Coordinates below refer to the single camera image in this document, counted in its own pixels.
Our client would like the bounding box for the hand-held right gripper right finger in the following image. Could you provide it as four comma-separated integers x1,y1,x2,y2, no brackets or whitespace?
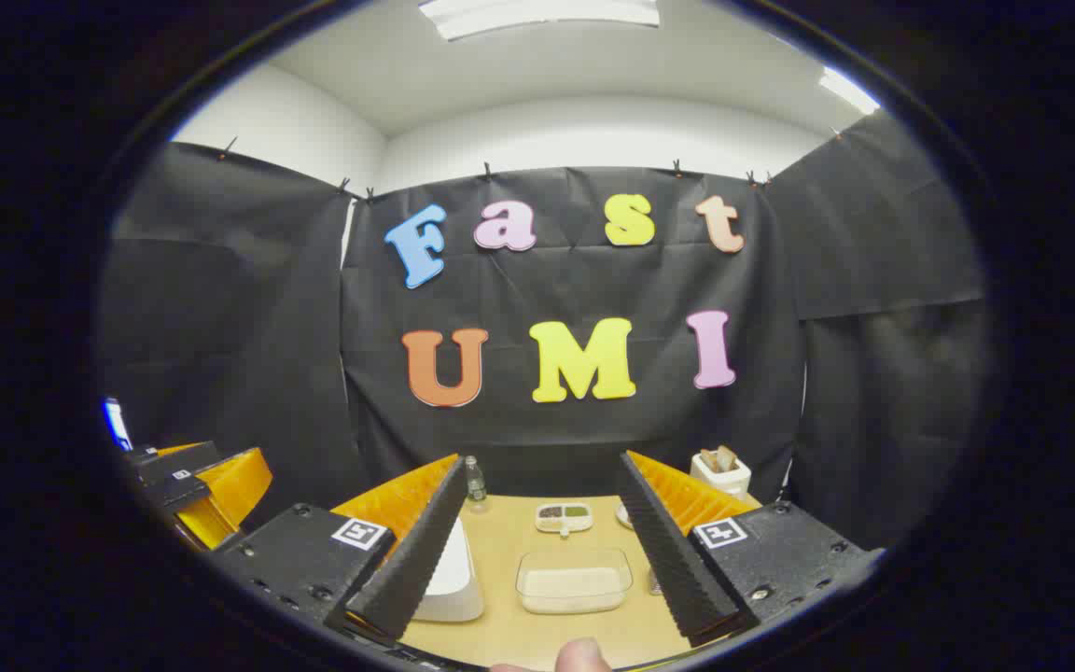
616,451,885,649

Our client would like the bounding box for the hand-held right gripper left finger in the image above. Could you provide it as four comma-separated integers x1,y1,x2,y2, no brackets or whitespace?
214,455,469,641

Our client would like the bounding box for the white rice cooker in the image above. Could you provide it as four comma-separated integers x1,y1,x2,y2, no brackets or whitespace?
412,518,486,623

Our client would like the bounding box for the clear rice container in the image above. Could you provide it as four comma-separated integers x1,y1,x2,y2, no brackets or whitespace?
516,548,634,615

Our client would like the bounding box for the white toaster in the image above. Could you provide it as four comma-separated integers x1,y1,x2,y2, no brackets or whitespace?
690,453,751,500

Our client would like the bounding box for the clear water bottle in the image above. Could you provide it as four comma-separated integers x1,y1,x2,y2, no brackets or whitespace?
465,455,490,514

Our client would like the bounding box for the white divided grain dish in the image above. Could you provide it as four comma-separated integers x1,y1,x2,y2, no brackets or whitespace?
536,502,594,538

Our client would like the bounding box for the small ceiling light panel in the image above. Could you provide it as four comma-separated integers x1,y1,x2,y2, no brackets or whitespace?
817,67,880,116

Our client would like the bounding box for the long ceiling light panel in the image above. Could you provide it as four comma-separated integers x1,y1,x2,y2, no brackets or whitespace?
418,0,662,41

